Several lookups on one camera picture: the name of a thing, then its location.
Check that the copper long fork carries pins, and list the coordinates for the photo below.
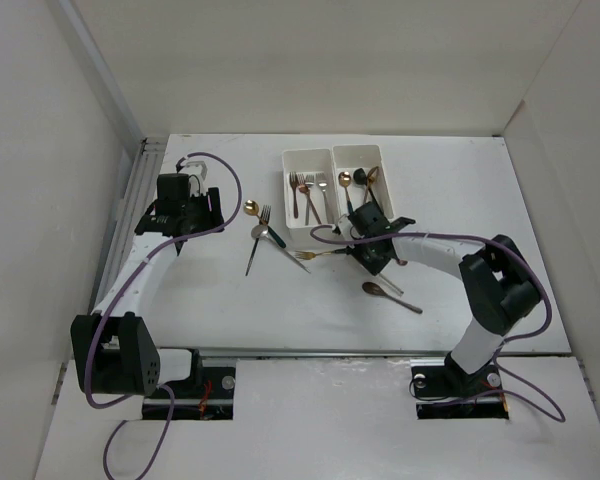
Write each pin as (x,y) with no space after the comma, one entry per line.
(314,211)

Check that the silver fork black handle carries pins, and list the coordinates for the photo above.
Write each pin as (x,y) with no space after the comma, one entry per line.
(263,215)

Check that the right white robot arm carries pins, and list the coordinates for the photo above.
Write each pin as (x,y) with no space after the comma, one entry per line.
(500,287)

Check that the silver spoon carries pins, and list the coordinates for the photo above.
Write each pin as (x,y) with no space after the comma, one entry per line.
(261,232)

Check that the copper round spoon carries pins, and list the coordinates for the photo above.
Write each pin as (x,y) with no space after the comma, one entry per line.
(370,178)

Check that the black spoon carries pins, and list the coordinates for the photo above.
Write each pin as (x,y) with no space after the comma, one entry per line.
(359,179)

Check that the white plastic bin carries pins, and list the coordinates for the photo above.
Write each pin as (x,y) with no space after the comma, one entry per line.
(349,158)
(305,161)

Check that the gold spoon near bins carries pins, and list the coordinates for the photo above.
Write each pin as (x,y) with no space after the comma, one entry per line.
(251,208)

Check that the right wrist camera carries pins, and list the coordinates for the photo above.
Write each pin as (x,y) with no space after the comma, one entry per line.
(343,228)

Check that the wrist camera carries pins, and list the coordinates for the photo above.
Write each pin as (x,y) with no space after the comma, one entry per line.
(196,170)
(343,228)

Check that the slim silver fork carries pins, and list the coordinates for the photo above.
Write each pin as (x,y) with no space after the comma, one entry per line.
(309,181)

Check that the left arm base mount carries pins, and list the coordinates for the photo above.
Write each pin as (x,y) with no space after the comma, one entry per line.
(203,386)

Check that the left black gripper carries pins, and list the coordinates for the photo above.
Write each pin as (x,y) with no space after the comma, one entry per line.
(209,204)

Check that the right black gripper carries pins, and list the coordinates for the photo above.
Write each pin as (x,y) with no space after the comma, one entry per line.
(373,268)

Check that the left white plastic bin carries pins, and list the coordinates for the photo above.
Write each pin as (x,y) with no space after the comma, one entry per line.
(305,161)

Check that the copper small fork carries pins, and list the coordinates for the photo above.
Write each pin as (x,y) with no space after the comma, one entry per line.
(294,184)

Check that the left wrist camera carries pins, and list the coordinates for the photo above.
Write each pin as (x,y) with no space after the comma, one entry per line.
(196,170)

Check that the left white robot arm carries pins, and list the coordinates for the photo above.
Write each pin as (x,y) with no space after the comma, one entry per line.
(112,346)

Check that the brown copper spoon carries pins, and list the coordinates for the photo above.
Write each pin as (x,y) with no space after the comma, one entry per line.
(374,289)

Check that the gold fork black handle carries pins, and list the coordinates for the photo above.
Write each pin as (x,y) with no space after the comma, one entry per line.
(310,255)

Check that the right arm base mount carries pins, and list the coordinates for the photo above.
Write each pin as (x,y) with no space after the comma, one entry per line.
(443,391)

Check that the white measuring scoop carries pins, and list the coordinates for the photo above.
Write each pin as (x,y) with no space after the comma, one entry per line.
(393,286)

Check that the right white plastic bin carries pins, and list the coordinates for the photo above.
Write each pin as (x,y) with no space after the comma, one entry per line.
(349,158)

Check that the gold spoon green handle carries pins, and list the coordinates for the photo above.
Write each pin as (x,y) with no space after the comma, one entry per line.
(345,180)

